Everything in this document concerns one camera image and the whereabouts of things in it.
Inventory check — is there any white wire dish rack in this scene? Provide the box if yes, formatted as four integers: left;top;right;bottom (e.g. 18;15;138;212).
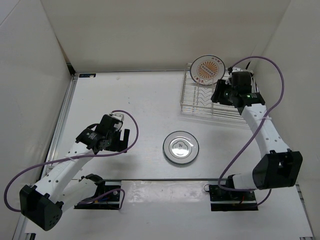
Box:
178;62;260;128

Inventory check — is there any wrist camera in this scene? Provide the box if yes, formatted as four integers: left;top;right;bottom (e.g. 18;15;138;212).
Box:
227;66;254;81
110;113;125;125

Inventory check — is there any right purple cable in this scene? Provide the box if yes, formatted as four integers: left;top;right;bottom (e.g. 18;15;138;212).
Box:
217;56;285;208

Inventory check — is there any orange sunburst plate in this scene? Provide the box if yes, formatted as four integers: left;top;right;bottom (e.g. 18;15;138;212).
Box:
189;54;226;86

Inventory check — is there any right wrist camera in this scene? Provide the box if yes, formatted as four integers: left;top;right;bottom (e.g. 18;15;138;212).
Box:
227;66;254;81

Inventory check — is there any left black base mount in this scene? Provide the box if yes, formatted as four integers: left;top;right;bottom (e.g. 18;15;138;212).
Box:
74;185;125;210

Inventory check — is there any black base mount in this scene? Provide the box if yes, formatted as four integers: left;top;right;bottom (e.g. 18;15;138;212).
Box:
203;184;258;212
74;185;125;210

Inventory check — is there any aluminium table rail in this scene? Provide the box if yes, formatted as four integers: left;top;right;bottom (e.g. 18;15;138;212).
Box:
44;62;77;163

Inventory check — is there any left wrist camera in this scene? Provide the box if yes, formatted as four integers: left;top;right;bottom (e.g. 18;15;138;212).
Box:
110;113;125;125

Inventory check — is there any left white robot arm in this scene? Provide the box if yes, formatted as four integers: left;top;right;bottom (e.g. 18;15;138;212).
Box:
19;112;130;231

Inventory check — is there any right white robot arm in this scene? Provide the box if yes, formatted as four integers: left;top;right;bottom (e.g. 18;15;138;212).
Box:
211;71;303;200

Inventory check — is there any purple cable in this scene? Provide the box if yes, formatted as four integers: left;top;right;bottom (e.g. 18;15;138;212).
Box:
217;56;285;208
4;109;140;213

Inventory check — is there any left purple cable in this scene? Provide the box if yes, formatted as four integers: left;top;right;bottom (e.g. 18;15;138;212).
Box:
4;109;140;213

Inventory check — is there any small black label sticker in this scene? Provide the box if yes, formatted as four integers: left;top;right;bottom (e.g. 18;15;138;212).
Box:
78;73;96;78

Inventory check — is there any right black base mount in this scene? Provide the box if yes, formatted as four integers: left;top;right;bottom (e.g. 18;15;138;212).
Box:
203;184;258;212

